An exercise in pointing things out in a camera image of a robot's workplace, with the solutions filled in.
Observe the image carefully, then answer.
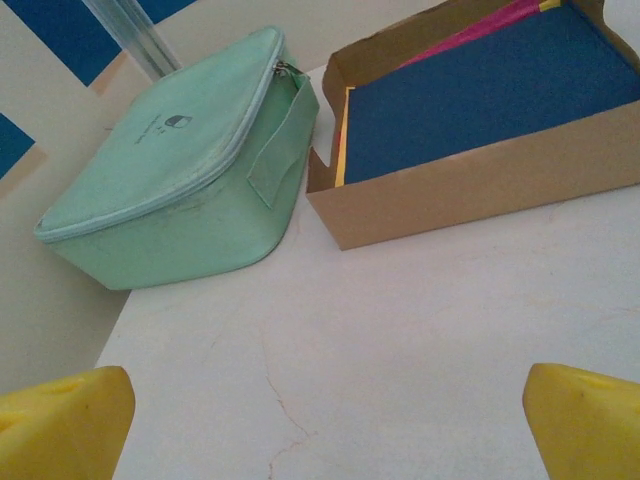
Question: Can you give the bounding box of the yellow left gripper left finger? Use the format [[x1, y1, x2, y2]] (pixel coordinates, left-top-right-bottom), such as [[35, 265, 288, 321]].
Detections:
[[0, 365, 136, 480]]

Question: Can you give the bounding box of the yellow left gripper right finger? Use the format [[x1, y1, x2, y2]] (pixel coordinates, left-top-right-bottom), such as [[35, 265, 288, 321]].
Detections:
[[521, 362, 640, 480]]

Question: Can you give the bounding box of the brown cardboard box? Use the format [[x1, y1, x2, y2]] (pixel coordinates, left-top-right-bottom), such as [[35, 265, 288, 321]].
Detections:
[[305, 0, 640, 252]]

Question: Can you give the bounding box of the mint green zip pouch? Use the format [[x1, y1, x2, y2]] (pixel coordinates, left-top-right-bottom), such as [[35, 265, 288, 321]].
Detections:
[[33, 25, 322, 292]]

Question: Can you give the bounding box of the dark blue napkin stack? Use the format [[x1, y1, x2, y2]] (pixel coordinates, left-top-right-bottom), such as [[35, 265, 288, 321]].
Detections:
[[343, 3, 640, 185]]

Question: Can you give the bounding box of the pink paper sheet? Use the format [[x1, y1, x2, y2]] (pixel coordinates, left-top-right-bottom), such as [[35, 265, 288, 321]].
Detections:
[[397, 0, 544, 71]]

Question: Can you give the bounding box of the aluminium frame post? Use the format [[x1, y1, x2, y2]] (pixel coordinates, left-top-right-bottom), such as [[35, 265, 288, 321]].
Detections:
[[81, 0, 184, 80]]

